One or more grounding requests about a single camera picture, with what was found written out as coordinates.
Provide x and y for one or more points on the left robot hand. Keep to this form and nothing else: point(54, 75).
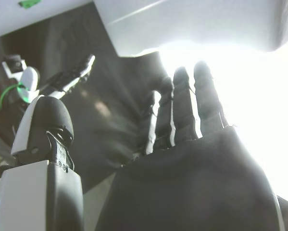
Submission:
point(194, 187)

